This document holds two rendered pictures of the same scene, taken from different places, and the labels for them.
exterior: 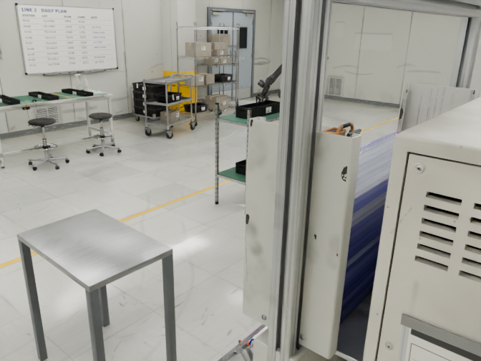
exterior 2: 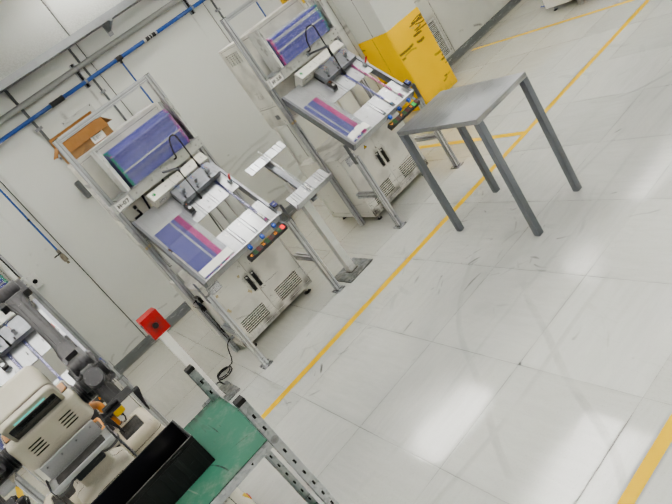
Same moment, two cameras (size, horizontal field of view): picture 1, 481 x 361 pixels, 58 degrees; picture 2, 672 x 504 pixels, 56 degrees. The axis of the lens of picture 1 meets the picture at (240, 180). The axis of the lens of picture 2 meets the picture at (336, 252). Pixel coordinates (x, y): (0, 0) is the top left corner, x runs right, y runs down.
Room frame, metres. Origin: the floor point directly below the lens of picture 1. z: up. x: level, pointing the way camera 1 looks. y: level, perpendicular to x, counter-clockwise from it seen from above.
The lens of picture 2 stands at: (5.51, 1.36, 1.92)
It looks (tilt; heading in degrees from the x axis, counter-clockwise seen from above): 22 degrees down; 207
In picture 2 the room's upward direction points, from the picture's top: 36 degrees counter-clockwise
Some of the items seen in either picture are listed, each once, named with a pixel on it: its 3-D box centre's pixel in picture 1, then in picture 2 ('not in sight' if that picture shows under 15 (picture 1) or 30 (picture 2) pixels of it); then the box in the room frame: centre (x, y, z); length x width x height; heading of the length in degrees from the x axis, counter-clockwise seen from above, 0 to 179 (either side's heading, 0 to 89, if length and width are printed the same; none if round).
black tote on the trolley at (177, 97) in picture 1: (168, 97); not in sight; (7.57, 1.28, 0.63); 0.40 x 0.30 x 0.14; 155
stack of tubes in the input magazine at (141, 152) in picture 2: not in sight; (147, 147); (1.90, -1.18, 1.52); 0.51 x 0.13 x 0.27; 141
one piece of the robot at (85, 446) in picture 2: not in sight; (88, 464); (4.25, -0.56, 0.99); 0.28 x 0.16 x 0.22; 142
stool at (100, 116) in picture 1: (102, 132); not in sight; (6.29, 2.07, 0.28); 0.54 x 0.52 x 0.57; 73
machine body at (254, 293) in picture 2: not in sight; (242, 284); (1.87, -1.31, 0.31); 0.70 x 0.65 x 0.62; 141
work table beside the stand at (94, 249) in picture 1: (99, 308); (487, 159); (1.93, 0.74, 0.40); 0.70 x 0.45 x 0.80; 49
